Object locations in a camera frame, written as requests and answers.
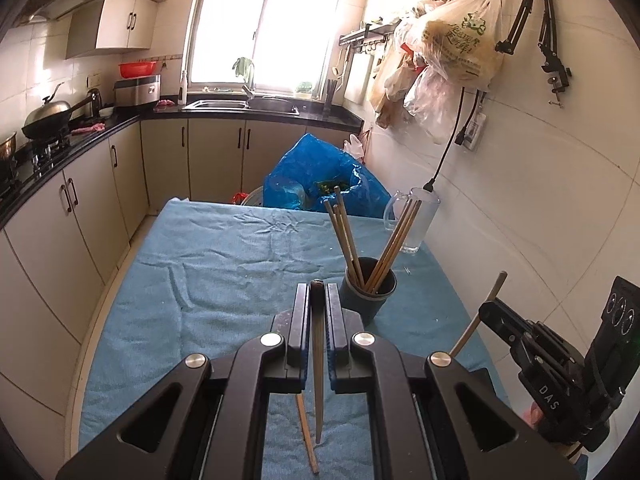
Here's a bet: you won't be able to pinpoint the gas stove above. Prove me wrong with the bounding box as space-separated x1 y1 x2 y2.
15 132 72 168

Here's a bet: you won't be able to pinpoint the black wok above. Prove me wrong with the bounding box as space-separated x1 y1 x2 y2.
21 82 101 141

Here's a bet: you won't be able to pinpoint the steel sink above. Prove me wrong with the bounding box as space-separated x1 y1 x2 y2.
182 97 301 116

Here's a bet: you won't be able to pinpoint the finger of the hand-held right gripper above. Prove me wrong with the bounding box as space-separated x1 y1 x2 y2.
478 304 529 356
492 298 540 334

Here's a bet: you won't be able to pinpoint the white cutting board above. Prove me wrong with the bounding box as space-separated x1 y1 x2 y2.
345 52 375 106

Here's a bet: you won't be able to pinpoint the steel countertop appliance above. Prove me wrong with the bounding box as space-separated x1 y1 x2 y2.
113 75 162 109

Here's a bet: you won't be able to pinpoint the beige wall cabinets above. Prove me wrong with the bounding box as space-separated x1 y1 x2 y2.
65 0 176 59

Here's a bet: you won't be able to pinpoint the black power cable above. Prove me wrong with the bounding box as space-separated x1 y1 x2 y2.
424 87 468 192

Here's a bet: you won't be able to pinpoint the large printed plastic bag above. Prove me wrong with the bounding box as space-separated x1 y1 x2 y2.
405 0 506 89

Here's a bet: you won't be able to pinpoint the steel pot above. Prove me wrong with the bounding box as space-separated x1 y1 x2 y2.
0 132 19 184

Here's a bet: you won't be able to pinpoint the brownish plastic bag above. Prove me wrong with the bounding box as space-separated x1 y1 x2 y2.
370 10 431 129

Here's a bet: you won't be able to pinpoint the red plastic basin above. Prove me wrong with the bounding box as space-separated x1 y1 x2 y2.
118 60 158 80

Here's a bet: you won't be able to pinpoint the clear plastic bag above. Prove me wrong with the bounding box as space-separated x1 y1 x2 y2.
404 67 463 144

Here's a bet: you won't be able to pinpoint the black kitchen countertop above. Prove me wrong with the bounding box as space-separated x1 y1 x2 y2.
0 100 363 228

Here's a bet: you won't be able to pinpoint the beige base cabinets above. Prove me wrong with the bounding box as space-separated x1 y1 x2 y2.
0 117 358 461

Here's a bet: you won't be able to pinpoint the small white plastic bag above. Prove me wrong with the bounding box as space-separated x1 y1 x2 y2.
342 132 367 162

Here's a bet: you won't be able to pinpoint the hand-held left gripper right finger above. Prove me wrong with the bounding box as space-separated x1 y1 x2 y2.
325 282 583 480

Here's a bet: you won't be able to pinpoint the white power strip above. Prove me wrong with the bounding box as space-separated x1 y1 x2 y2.
462 110 487 151

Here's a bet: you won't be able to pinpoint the teal table cloth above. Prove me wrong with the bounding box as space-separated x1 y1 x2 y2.
77 198 511 480

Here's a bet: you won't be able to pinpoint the dark wooden chopstick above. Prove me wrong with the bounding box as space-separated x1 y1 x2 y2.
334 186 363 283
310 280 326 445

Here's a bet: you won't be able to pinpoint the dark grey chopstick holder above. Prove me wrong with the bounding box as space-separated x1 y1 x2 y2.
339 256 398 327

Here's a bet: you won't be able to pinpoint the kitchen window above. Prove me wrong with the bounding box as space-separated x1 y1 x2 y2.
185 0 371 97

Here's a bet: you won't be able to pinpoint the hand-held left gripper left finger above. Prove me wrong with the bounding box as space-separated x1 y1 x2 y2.
55 282 312 480

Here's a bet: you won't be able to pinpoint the clear glass pitcher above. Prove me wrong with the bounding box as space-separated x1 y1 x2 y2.
383 187 442 254

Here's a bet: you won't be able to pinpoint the blue plastic bag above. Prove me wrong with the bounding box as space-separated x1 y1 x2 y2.
262 133 396 218

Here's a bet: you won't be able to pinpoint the black wall shelf rack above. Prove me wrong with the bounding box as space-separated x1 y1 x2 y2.
339 17 404 57

